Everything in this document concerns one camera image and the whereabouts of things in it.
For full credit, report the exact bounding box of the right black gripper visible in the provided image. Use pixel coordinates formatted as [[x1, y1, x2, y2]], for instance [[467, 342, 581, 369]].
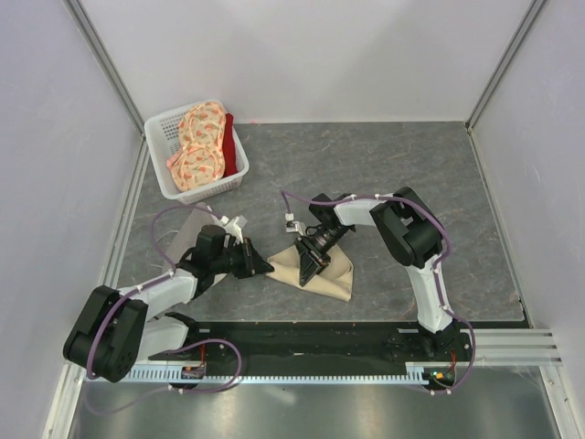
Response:
[[293, 225, 350, 286]]

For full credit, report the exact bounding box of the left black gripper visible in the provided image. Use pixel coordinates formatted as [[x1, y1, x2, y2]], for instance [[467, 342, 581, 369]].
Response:
[[211, 237, 273, 279]]

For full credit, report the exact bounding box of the beige cloth napkin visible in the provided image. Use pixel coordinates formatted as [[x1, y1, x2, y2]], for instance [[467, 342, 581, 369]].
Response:
[[268, 244, 354, 302]]

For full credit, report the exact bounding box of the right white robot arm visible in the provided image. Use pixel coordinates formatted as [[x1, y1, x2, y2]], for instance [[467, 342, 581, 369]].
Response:
[[294, 187, 458, 360]]

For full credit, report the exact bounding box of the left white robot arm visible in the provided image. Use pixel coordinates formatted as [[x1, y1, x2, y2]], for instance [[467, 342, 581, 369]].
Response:
[[62, 225, 274, 382]]

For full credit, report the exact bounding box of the grey cloth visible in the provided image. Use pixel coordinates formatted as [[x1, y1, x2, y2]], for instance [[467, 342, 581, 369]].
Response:
[[165, 203, 216, 262]]

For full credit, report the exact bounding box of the red cloth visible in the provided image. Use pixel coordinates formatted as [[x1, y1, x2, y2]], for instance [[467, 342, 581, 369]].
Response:
[[222, 113, 238, 177]]

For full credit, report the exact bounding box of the orange floral cloth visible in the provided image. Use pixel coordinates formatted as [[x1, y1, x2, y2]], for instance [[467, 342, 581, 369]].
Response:
[[166, 101, 227, 192]]

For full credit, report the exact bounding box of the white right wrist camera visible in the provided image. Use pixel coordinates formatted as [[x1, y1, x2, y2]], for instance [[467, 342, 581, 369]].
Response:
[[285, 219, 306, 236]]

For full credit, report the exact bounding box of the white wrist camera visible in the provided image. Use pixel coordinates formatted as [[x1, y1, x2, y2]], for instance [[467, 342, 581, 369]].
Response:
[[285, 219, 306, 236], [218, 215, 248, 243]]

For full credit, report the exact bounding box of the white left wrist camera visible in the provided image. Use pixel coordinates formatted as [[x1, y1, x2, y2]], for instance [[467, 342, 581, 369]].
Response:
[[218, 215, 248, 243]]

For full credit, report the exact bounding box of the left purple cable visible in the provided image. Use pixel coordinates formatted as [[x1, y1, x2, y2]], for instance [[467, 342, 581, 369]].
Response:
[[84, 203, 229, 415]]

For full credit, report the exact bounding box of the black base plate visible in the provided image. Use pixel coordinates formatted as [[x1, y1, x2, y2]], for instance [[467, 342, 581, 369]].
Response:
[[145, 319, 473, 367]]

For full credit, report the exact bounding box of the slotted cable duct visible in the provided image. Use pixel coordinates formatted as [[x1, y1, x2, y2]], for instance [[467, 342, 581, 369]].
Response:
[[120, 362, 429, 385]]

